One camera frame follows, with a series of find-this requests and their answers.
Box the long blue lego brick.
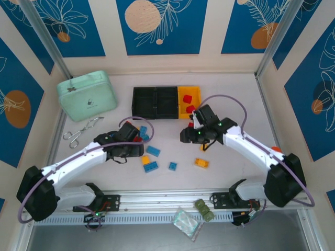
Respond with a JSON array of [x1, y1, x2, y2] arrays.
[[146, 145, 161, 157], [143, 161, 160, 173]]

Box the long yellow lego brick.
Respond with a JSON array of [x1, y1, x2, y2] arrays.
[[194, 157, 210, 168]]

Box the yellow plastic container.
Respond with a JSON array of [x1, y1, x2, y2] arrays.
[[177, 85, 202, 120]]

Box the metal tongs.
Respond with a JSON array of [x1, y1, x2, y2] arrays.
[[63, 117, 105, 149]]

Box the black plastic container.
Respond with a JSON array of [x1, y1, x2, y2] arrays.
[[131, 87, 158, 120], [155, 86, 181, 120]]

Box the mint green zip case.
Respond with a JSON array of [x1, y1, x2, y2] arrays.
[[57, 70, 118, 122]]

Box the clear plastic zip bag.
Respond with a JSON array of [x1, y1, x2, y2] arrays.
[[171, 206, 204, 243]]

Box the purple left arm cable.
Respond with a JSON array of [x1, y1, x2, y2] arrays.
[[17, 116, 155, 224]]

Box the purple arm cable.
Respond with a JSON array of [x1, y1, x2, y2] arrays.
[[198, 94, 316, 207], [17, 116, 155, 224]]

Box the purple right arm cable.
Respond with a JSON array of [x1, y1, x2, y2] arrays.
[[198, 94, 316, 207]]

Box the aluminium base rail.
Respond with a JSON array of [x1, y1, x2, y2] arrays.
[[56, 193, 309, 211]]

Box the slotted grey cable tray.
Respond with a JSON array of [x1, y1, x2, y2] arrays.
[[33, 210, 233, 226]]

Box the aluminium frame post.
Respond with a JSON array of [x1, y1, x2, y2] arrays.
[[255, 0, 302, 79], [19, 0, 73, 78]]

